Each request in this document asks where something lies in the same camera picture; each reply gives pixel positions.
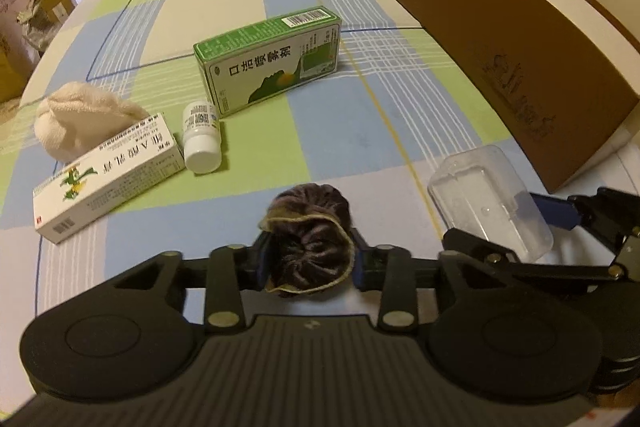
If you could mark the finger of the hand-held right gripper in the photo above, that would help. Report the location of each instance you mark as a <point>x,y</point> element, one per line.
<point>500,252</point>
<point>552,209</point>

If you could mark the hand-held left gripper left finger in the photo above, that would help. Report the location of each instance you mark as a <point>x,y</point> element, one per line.
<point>225,274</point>

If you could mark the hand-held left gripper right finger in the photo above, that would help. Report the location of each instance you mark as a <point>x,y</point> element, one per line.
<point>397,274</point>

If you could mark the clear plastic case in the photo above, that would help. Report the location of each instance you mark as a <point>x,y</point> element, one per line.
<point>480,202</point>

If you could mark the dark hair scrunchie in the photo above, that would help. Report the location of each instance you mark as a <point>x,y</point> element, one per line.
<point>310,237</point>

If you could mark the small white pill bottle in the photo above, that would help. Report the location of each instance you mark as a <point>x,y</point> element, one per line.
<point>200,142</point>

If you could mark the white ointment box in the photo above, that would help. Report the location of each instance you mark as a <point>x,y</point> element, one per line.
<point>110,182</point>

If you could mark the brown cardboard box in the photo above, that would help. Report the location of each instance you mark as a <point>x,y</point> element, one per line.
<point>500,22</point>

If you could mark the white sock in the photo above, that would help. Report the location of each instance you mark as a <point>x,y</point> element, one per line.
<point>85,117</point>

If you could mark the green medicine box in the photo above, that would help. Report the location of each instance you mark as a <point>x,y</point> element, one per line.
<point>265,62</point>

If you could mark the plaid tablecloth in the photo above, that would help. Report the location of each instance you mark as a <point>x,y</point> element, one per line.
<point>350,132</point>

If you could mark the open cardboard box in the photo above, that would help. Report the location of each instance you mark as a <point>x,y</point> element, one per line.
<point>52,7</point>

